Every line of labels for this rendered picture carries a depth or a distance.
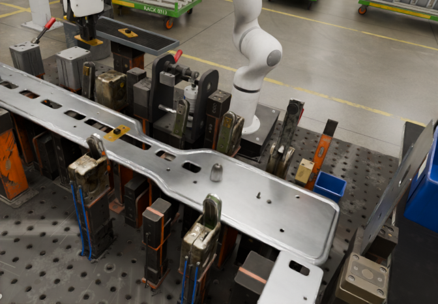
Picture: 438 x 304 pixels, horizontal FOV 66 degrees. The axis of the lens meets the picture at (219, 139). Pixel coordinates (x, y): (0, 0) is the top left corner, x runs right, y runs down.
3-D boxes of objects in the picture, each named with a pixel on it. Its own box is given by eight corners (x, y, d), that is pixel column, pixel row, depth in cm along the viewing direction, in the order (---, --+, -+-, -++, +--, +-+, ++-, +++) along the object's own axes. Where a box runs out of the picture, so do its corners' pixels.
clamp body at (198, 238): (163, 322, 89) (167, 239, 69) (187, 286, 98) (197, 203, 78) (193, 341, 86) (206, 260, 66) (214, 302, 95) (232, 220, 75)
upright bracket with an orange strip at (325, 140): (281, 243, 114) (326, 119, 85) (282, 240, 115) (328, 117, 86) (289, 246, 113) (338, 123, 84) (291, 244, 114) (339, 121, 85)
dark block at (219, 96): (196, 194, 127) (207, 96, 103) (205, 183, 133) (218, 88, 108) (208, 199, 126) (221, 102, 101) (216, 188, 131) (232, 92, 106)
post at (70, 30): (75, 115, 159) (60, 21, 133) (87, 109, 164) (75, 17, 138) (87, 121, 156) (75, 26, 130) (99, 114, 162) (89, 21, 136)
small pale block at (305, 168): (270, 248, 112) (299, 164, 90) (274, 241, 114) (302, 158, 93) (280, 253, 111) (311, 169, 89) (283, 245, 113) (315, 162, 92)
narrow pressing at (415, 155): (354, 264, 75) (430, 142, 55) (362, 229, 83) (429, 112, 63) (358, 265, 75) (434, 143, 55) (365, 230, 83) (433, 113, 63)
